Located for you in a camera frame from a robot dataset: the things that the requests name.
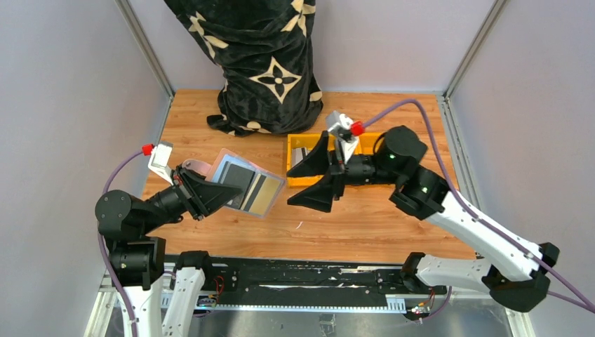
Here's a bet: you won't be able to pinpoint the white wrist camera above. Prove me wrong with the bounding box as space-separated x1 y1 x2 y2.
325 110 359 164
147 141 173 185

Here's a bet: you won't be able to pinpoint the black card in holder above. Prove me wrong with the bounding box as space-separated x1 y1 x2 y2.
218 161 256 209

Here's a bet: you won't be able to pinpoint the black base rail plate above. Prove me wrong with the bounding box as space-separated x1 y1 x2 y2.
153 253 448 310

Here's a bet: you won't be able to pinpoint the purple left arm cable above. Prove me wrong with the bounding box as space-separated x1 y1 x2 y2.
96 144 156 337

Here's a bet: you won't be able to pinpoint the aluminium frame rail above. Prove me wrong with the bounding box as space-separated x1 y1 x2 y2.
114 0 175 102
436 0 509 206

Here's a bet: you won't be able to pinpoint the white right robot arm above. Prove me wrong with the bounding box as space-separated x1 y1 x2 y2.
287 126 559 312

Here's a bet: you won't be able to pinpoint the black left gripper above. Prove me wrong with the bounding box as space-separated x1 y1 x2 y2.
141 159 242 232

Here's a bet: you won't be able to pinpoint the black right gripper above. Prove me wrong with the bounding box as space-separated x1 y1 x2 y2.
286 131 401 212

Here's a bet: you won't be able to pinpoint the black patterned blanket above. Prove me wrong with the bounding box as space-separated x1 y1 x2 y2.
166 0 323 137

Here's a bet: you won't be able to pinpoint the aluminium frame rail right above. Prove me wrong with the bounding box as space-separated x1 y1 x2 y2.
436 0 509 206

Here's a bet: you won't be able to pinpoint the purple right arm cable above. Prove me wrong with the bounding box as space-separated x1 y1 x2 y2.
351 98 595 322

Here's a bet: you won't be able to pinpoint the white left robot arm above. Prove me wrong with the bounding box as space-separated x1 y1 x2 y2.
95 166 241 336

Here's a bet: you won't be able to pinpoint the yellow bin middle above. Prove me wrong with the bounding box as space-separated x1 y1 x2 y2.
354 133 383 155

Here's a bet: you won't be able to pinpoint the yellow bin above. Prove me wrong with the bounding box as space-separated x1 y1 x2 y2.
286 133 323 188
354 133 383 155

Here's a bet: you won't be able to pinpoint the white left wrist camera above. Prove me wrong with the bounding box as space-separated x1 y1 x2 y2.
147 141 173 185

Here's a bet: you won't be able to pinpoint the yellow bin left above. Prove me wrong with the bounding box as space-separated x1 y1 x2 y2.
286 133 323 188

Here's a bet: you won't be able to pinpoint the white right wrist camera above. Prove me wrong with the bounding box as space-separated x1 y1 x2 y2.
325 110 359 164

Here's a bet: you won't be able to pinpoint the gold card in holder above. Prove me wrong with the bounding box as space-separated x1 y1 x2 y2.
241 173 284 217

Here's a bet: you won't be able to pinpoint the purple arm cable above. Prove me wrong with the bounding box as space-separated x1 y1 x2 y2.
351 98 595 322
96 144 156 337

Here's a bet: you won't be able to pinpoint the aluminium frame rail left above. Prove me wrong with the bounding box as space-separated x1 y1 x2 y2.
114 0 175 102

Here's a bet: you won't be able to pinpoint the silver cards in left bin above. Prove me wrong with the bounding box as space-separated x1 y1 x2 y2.
290 147 310 168

